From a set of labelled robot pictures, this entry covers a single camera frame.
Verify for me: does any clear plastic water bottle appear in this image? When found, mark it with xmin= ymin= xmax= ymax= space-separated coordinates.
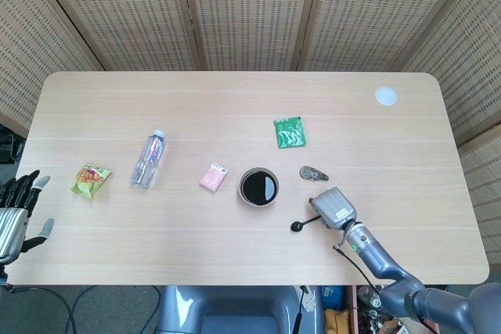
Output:
xmin=129 ymin=128 xmax=168 ymax=190

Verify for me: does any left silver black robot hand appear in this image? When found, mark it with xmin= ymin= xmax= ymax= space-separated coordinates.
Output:
xmin=0 ymin=170 xmax=56 ymax=265

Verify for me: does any grey robot torso base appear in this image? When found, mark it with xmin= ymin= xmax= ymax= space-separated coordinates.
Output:
xmin=156 ymin=285 xmax=326 ymax=334

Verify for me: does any grey correction tape dispenser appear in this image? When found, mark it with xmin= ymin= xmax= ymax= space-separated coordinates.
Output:
xmin=299 ymin=165 xmax=330 ymax=183

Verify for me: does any pink tissue pack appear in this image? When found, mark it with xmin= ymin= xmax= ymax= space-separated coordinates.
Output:
xmin=199 ymin=161 xmax=229 ymax=195

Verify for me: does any black plastic spoon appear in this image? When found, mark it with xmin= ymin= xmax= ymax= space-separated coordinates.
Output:
xmin=290 ymin=216 xmax=320 ymax=233

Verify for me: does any woven bamboo folding screen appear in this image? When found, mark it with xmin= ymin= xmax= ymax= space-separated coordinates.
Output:
xmin=0 ymin=0 xmax=501 ymax=265

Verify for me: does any blue box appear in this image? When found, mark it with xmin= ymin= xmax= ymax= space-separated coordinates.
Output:
xmin=321 ymin=285 xmax=346 ymax=312

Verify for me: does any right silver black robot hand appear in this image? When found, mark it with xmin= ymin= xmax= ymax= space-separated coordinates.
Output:
xmin=308 ymin=187 xmax=358 ymax=231

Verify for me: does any green foil sachet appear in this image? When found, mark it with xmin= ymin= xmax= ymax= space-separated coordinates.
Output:
xmin=272 ymin=115 xmax=308 ymax=150

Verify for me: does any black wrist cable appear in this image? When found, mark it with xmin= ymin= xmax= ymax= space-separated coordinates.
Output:
xmin=332 ymin=232 xmax=384 ymax=296

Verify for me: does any white bracket with black handle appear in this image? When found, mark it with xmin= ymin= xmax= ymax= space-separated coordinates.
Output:
xmin=294 ymin=285 xmax=319 ymax=334

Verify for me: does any green snack bag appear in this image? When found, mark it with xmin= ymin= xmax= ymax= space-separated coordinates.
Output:
xmin=70 ymin=163 xmax=113 ymax=203

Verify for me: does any white bowl of dark liquid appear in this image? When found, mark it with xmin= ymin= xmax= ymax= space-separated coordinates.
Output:
xmin=237 ymin=167 xmax=281 ymax=207

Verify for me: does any black floor cable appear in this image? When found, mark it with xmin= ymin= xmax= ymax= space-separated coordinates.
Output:
xmin=7 ymin=285 xmax=161 ymax=334

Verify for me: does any yellow cloth bag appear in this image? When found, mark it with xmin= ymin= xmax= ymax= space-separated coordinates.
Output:
xmin=324 ymin=308 xmax=352 ymax=334

